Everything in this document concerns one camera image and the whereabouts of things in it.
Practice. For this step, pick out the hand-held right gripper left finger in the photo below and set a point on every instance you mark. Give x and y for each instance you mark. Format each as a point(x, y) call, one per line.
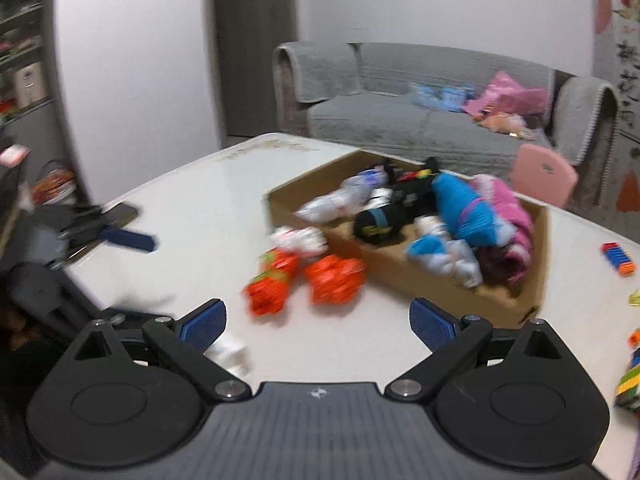
point(202, 327)

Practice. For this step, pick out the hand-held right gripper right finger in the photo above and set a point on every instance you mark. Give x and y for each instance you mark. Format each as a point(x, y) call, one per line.
point(432, 325)

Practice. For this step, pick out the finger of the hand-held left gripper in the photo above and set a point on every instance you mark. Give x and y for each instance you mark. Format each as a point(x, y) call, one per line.
point(110, 215)
point(127, 240)

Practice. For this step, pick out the small white sock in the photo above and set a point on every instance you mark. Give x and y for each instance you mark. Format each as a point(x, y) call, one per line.
point(230, 352)

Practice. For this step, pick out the cardboard box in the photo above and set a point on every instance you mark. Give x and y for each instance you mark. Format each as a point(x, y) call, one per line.
point(400, 270)

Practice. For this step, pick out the orange sock bundle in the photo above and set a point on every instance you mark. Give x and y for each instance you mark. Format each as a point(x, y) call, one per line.
point(334, 280)
point(272, 285)

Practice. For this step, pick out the white and red sock bundle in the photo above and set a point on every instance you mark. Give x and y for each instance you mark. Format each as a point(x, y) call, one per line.
point(300, 240)

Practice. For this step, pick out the white desktop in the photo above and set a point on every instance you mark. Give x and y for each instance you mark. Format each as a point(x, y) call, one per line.
point(200, 210)

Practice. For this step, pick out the blue and white sock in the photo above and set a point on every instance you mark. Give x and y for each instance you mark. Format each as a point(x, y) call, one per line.
point(440, 257)

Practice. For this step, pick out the maroon sock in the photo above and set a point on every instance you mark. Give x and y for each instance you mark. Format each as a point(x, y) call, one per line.
point(500, 265)

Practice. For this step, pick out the black sock blue band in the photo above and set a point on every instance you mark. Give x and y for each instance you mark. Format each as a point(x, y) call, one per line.
point(382, 225)

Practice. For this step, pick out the blue sock purple band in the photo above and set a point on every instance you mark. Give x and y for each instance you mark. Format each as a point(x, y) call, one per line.
point(465, 210)

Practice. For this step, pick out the pink sock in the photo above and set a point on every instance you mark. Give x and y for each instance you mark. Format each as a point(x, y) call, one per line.
point(510, 210)

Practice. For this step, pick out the black sock colourful print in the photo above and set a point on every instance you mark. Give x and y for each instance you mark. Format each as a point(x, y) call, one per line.
point(412, 185)

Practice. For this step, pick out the white sock blue print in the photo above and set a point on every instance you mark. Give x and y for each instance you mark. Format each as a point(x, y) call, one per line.
point(365, 180)

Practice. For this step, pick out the storage shelf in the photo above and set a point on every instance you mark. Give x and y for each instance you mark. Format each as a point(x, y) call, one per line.
point(25, 50)

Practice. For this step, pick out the pink plastic chair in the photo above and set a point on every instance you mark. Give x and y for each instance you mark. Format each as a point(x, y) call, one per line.
point(542, 175)

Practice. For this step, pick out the red and blue toy brick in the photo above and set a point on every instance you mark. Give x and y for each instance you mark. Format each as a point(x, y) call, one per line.
point(617, 259)

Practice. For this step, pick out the yellow toy piece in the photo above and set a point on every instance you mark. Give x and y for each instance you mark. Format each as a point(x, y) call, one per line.
point(635, 298)

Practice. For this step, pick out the colourful toy brick stack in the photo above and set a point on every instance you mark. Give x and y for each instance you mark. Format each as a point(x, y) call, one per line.
point(630, 385)

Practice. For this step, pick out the dark door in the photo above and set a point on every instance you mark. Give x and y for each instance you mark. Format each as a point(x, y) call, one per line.
point(250, 60)

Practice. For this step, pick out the orange plush toy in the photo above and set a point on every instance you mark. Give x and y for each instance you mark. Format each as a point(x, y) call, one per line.
point(500, 122)

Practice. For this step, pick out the grey covered sofa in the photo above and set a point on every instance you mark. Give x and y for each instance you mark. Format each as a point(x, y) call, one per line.
point(370, 115)

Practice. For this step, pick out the blue plastic bag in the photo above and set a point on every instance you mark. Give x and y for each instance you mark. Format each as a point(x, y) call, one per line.
point(426, 94)

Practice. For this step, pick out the pink plastic bag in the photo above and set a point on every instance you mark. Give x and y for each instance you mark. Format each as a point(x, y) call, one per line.
point(505, 95)

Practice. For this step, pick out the fridge with stickers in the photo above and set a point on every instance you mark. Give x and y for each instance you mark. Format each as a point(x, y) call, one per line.
point(620, 85)

